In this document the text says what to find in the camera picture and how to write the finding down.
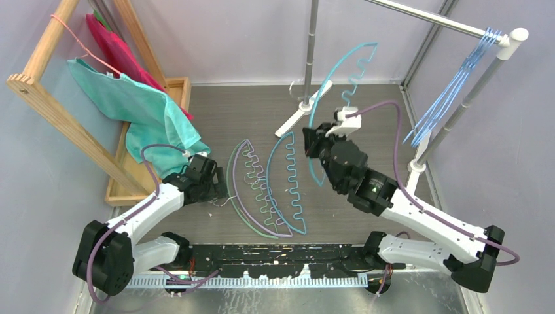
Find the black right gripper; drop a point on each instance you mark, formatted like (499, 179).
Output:
(316, 136)

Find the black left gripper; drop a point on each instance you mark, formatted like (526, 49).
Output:
(216, 191)

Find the teal notched hanger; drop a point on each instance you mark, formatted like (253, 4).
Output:
(353, 79)
(292, 178)

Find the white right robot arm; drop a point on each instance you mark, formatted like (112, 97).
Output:
(467, 253)

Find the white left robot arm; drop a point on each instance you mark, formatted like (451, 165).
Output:
(110, 253)

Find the purple notched hanger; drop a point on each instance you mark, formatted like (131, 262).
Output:
(248, 180)

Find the green notched hanger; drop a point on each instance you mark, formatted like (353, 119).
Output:
(235, 196)

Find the teal cloth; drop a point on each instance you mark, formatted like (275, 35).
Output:
(159, 130)

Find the red cloth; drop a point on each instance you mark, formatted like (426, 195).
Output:
(117, 50)

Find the pink hanger on rack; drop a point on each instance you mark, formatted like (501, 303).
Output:
(84, 48)

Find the metal garment rack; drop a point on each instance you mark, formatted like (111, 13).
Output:
(420, 134)

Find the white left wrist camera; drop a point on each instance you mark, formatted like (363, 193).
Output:
(191, 156)

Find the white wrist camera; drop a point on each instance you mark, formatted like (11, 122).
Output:
(347, 121)
(191, 156)

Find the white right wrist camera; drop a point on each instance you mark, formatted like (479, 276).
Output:
(347, 121)

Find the wooden clothes rack frame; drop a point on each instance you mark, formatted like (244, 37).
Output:
(128, 183)

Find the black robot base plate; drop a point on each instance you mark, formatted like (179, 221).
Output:
(275, 261)

